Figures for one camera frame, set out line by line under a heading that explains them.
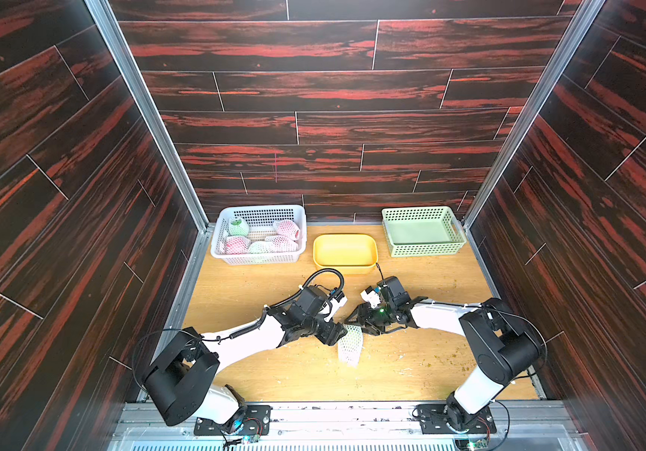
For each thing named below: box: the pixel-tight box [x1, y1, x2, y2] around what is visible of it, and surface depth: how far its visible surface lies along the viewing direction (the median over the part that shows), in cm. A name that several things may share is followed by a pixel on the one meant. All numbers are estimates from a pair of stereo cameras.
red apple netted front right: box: [264, 234, 300, 253], surface depth 107 cm
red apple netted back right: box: [273, 218, 301, 241], surface depth 111 cm
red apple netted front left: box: [224, 235, 251, 255], surface depth 107 cm
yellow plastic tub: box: [312, 233, 379, 275], surface depth 110 cm
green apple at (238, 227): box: [228, 217, 249, 237], surface depth 113 cm
